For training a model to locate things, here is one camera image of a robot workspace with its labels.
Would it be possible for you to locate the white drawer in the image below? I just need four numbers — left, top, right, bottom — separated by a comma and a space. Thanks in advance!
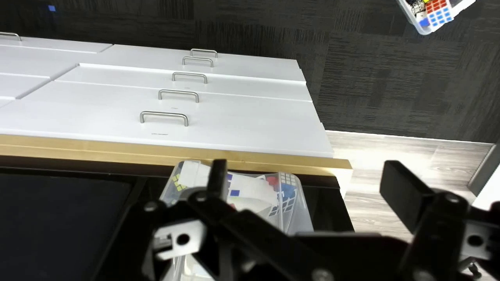
0, 35, 114, 54
0, 48, 80, 79
98, 44, 301, 71
0, 98, 335, 158
55, 63, 314, 102
16, 80, 325, 125
0, 73, 52, 100
77, 53, 307, 82

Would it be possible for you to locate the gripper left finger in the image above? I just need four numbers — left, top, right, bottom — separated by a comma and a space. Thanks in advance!
140, 159, 325, 281

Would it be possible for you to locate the white and grey furniture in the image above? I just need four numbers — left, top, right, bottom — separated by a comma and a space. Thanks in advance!
467, 143, 500, 213

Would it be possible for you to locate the clear plastic box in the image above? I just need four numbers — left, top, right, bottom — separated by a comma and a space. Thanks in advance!
159, 160, 315, 281
396, 0, 478, 36

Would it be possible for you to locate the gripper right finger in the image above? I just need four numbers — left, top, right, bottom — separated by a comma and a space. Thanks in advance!
380, 160, 500, 281

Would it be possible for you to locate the white drawer cabinet wood top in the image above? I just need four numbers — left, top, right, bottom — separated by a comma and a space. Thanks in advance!
0, 32, 354, 281

